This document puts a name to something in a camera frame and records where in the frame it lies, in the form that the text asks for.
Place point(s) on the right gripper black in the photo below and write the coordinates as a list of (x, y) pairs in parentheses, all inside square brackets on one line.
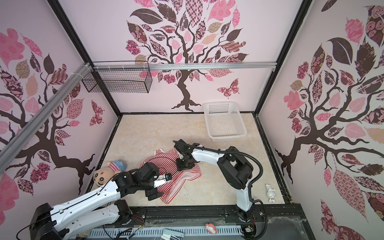
[(182, 162)]

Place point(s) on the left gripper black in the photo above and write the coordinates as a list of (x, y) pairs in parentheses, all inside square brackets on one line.
[(153, 194)]

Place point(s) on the red white striped tank top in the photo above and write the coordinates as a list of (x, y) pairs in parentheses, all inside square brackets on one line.
[(166, 162)]

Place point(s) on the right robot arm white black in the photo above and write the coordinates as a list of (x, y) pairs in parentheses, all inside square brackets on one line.
[(240, 170)]

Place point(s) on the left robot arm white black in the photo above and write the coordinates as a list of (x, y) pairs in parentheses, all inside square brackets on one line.
[(102, 206)]

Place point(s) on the plush doll blue hat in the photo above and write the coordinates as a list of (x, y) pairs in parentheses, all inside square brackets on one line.
[(104, 174)]

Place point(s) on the white plastic laundry basket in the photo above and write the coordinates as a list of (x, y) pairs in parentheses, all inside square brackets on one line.
[(224, 121)]

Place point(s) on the red white small toy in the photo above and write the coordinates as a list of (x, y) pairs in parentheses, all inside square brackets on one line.
[(211, 228)]

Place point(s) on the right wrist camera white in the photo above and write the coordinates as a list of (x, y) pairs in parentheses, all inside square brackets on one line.
[(184, 150)]

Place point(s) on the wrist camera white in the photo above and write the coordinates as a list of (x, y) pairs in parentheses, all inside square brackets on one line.
[(162, 180), (184, 150)]

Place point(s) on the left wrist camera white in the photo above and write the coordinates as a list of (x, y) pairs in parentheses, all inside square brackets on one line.
[(162, 180)]

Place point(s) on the white device on duct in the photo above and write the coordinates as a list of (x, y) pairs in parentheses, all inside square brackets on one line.
[(172, 235)]

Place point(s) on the white slotted cable duct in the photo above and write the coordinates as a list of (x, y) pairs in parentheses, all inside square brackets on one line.
[(156, 232)]

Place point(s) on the aluminium rail back wall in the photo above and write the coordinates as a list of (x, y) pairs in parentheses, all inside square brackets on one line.
[(199, 66)]

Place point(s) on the aluminium rail wall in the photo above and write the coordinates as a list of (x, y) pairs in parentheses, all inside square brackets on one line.
[(11, 150), (199, 66)]

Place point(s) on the black wire mesh basket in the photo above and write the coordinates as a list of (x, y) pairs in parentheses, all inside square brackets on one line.
[(119, 77)]

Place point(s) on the aluminium rail left wall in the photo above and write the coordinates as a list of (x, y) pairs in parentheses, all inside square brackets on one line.
[(11, 150)]

